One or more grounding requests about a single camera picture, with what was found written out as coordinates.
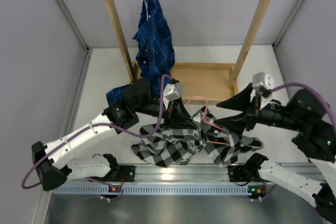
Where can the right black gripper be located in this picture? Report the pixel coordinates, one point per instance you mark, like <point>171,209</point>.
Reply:
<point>242,101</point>

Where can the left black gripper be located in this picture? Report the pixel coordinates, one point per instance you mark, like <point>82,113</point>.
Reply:
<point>176,113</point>

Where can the black white checkered shirt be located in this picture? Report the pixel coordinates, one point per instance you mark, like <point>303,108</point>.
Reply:
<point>170,147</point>

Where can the pink wire hanger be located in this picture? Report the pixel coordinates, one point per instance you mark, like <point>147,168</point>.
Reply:
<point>206,132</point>

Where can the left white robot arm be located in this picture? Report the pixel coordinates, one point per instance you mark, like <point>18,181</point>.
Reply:
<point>136,113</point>

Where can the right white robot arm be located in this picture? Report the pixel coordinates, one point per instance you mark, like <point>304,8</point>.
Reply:
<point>296,107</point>

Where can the blue plaid shirt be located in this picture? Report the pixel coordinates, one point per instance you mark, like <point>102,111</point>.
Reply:
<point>156,55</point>

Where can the wooden clothes rack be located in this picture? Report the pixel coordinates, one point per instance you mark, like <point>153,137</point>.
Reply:
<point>214,81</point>

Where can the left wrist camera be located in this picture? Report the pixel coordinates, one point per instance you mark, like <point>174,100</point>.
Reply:
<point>171,93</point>

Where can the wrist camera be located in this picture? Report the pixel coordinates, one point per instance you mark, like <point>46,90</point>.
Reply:
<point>171,93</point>
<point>263,84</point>

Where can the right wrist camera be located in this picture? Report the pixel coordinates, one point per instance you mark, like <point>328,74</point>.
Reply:
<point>263,84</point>

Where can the aluminium mounting rail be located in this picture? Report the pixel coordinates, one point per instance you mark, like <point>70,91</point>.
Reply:
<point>198,173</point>

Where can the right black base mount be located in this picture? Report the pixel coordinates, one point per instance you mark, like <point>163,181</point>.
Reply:
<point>240,175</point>

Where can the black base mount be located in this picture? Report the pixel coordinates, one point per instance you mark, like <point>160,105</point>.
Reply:
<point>124,173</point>
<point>240,175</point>

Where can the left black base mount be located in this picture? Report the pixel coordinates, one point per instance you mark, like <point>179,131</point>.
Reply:
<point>124,173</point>

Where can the slotted grey cable duct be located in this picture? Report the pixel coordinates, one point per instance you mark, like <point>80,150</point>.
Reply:
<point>190,190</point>

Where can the light blue wire hanger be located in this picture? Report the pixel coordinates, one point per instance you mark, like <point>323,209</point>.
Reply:
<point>146,9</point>

